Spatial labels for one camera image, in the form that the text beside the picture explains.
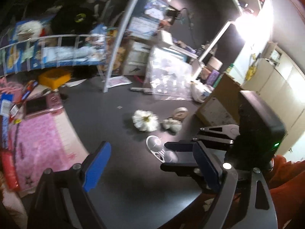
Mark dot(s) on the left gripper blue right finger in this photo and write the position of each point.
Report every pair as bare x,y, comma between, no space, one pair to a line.
256,201

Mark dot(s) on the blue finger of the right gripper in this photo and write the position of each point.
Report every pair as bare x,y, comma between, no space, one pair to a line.
180,146
229,131

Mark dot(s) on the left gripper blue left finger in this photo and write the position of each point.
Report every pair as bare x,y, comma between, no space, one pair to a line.
62,197

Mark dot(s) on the white fabric flower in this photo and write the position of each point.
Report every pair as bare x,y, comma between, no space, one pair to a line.
145,121

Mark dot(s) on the small white plush item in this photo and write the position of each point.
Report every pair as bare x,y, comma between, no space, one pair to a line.
172,124

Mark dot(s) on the cardboard box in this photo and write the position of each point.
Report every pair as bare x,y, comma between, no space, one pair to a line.
221,106

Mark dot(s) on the pink patterned blanket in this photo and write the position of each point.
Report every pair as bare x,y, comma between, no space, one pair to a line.
29,146

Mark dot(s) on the clear plastic bag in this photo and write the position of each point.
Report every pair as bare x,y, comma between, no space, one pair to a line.
168,77

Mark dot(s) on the pink game console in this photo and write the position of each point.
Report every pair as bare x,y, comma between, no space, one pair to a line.
49,103

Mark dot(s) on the yellow box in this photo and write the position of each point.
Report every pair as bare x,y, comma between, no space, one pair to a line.
54,78

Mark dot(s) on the black camera box right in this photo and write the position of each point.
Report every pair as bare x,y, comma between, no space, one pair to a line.
260,132

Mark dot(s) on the white metal rack frame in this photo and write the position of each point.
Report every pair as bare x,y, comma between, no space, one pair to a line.
39,34

